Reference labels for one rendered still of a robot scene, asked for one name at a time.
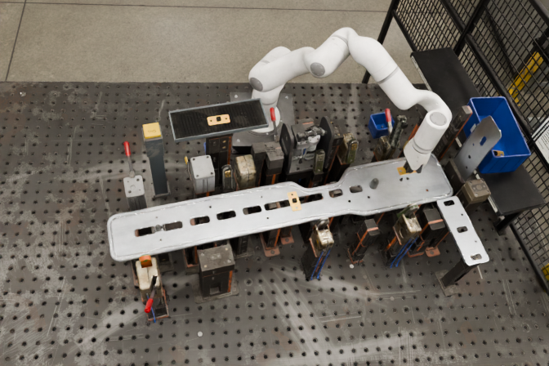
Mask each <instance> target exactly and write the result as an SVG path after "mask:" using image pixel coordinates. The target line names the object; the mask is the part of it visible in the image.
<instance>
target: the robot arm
mask: <svg viewBox="0 0 549 366"><path fill-rule="evenodd" d="M350 55H351V56H352V57H353V59H354V60H355V61H356V62H357V63H358V64H360V65H362V66H363V67H364V68H365V69H366V70H367V71H368V72H369V73H370V74H371V76H372V77H373V78H374V80H375V81H376V82H377V84H378V85H379V86H380V87H381V89H382V90H383V91H384V92H385V93H386V94H387V96H388V97H389V98H390V99H391V101H392V102H393V103H394V104H395V106H396V107H398V108H399V109H409V108H410V107H412V106H413V105H415V104H419V105H421V106H423V107H424V108H425V109H426V111H427V112H428V113H427V115H426V117H425V118H424V120H423V121H422V124H421V126H420V127H419V128H418V130H417V132H416V134H415V136H414V138H413V139H411V140H410V141H409V143H408V144H407V145H406V146H405V148H404V155H405V157H406V162H405V164H404V166H403V168H406V167H408V169H407V170H406V173H412V172H413V171H416V172H417V174H418V173H421V172H422V168H424V167H425V166H426V164H427V162H428V160H429V157H430V155H431V151H432V150H433V149H434V148H435V146H436V145H437V143H438V142H439V140H440V138H441V137H442V135H443V134H444V132H445V131H446V129H447V128H448V126H449V123H450V122H451V119H452V114H451V112H450V110H449V108H448V106H447V105H446V104H445V103H444V102H443V101H442V100H441V98H440V97H439V96H438V95H436V94H435V93H434V92H432V91H426V90H418V89H416V88H414V87H413V85H412V84H411V83H410V81H409V80H408V79H407V78H406V77H405V75H404V74H403V72H402V71H401V70H400V68H399V67H398V65H397V64H396V63H395V62H394V61H393V59H392V58H391V57H390V55H389V54H388V53H387V51H386V50H385V48H384V47H383V46H382V45H381V44H380V43H379V42H378V41H376V40H374V39H372V38H367V37H360V36H358V34H357V33H356V32H355V31H354V30H353V29H352V28H342V29H339V30H337V31H336V32H335V33H333V34H332V35H331V36H330V37H329V38H328V39H327V40H326V41H325V42H324V43H323V44H322V45H321V46H320V47H319V48H317V49H316V50H315V49H314V48H312V47H303V48H300V49H297V50H295V51H290V50H288V49H287V48H286V47H276V48H275V49H273V50H272V51H270V52H269V53H268V54H267V55H266V56H265V57H264V58H262V59H261V60H260V61H259V62H258V63H257V64H256V65H255V66H254V67H253V68H252V70H251V71H250V73H249V77H248V79H249V82H250V84H251V86H252V87H253V91H252V99H255V98H261V102H262V104H263V107H264V110H265V112H266V117H267V119H268V122H269V127H266V128H261V129H256V130H252V131H254V132H260V133H264V132H270V131H272V130H274V126H273V122H271V116H270V107H273V108H274V111H275V117H276V121H275V122H276V127H277V126H278V124H279V120H280V114H279V110H278V109H277V107H276V105H277V101H278V98H279V93H280V91H281V90H282V88H283V86H284V84H285V83H286V82H287V81H288V80H290V79H292V78H295V77H296V76H299V75H302V74H308V73H311V74H312V75H313V76H314V77H316V78H325V77H327V76H329V75H330V74H332V73H333V72H334V71H335V70H336V69H337V68H338V67H339V66H340V65H341V64H342V63H343V62H344V61H345V60H346V58H347V57H348V56H350Z"/></svg>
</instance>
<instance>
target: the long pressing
mask: <svg viewBox="0 0 549 366"><path fill-rule="evenodd" d="M405 162H406V157H401V158H393V159H388V160H384V161H380V162H375V163H367V164H363V165H358V166H353V167H348V168H347V169H346V170H345V171H344V173H343V174H342V176H341V179H340V180H339V182H337V183H334V184H330V185H322V186H318V187H314V188H309V189H307V188H304V187H302V186H300V185H298V184H297V183H295V182H292V181H285V182H281V183H277V184H272V185H264V186H260V187H255V188H251V189H246V190H239V191H234V192H229V193H225V194H217V195H213V196H208V197H204V198H199V199H191V200H187V201H183V202H178V203H170V204H166V205H161V206H157V207H152V208H144V209H140V210H135V211H131V212H123V213H119V214H115V215H113V216H111V217H110V218H109V220H108V222H107V230H108V237H109V250H110V255H111V257H112V258H113V259H114V260H115V261H120V262H121V261H130V260H134V259H137V258H140V256H141V255H144V254H149V255H151V256H153V255H157V254H161V253H165V252H172V251H176V250H180V249H184V248H191V247H195V246H199V245H203V244H207V243H215V242H218V241H222V240H227V239H233V238H238V237H242V236H245V235H250V234H256V233H261V232H265V231H269V230H276V229H280V228H284V227H288V226H292V225H299V224H303V223H307V222H311V221H317V220H318V219H319V218H321V217H328V218H330V217H335V216H341V215H346V214H353V215H358V216H371V215H375V214H378V213H383V212H389V211H394V210H398V209H401V208H406V207H407V206H408V205H409V204H412V203H417V205H420V204H424V203H431V202H435V201H437V200H438V199H445V198H449V197H452V195H453V188H452V186H451V185H450V183H449V180H448V178H447V176H446V175H445V174H444V171H443V169H442V167H441V166H440V163H439V161H438V159H437V157H436V156H435V155H434V154H432V153H431V155H430V157H429V160H428V162H427V164H426V166H425V167H424V168H422V172H421V173H418V174H417V173H416V172H415V173H411V174H407V175H402V176H400V175H399V173H398V171H397V168H398V167H403V166H404V164H405ZM401 177H403V180H402V181H400V180H399V179H401ZM407 177H408V178H409V180H407V179H406V178H407ZM373 178H377V179H378V180H379V184H378V186H377V188H376V189H372V188H370V186H369V184H370V182H371V180H372V179H373ZM357 185H359V186H360V187H361V189H362V191H361V192H358V193H351V192H350V187H353V186H357ZM333 190H341V192H342V196H337V197H333V198H332V197H330V195H329V191H333ZM426 190H428V191H426ZM293 191H296V192H297V196H298V198H300V197H304V196H308V195H312V194H322V196H323V199H321V200H317V201H313V202H308V203H302V204H301V210H299V211H295V212H294V211H293V210H292V208H291V205H290V206H289V207H285V208H277V209H273V210H269V211H266V210H265V207H264V205H265V204H268V203H275V202H279V201H284V200H289V199H288V192H293ZM261 196H262V198H261ZM368 196H369V197H370V198H368ZM349 200H350V203H349V202H348V201H349ZM210 206H211V208H210ZM255 206H260V207H261V212H257V213H253V214H249V215H244V214H243V209H244V208H250V207H255ZM230 211H235V214H236V217H233V218H229V219H225V220H220V221H219V220H218V219H217V216H216V215H217V214H218V213H223V212H230ZM202 216H208V217H209V220H210V221H209V222H208V223H204V224H200V225H191V224H190V220H191V219H194V218H198V217H202ZM156 217H157V218H156ZM267 217H269V219H267ZM178 221H181V222H182V225H183V227H182V228H180V229H176V230H169V231H164V230H163V229H162V230H161V231H156V229H155V226H156V225H161V226H162V228H163V225H165V224H169V223H173V222H178ZM149 227H154V230H155V233H154V234H148V235H144V236H140V237H136V235H135V231H136V230H140V229H144V228H149ZM160 239H161V240H162V241H160Z"/></svg>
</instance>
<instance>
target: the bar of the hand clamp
mask: <svg viewBox="0 0 549 366"><path fill-rule="evenodd" d="M406 120H407V119H406V117H405V115H401V116H400V115H397V117H396V119H395V123H394V126H393V128H392V131H391V135H390V138H389V140H388V141H389V143H390V146H392V143H393V141H395V145H394V147H395V149H396V148H397V145H398V143H399V139H400V137H401V134H402V131H403V129H405V128H406V127H407V126H408V124H407V123H406ZM390 149H391V147H390V148H389V150H390Z"/></svg>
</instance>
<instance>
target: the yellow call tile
mask: <svg viewBox="0 0 549 366"><path fill-rule="evenodd" d="M143 130H144V135H145V139H147V138H152V137H158V136H161V133H160V129H159V125H158V123H150V124H144V125H143Z"/></svg>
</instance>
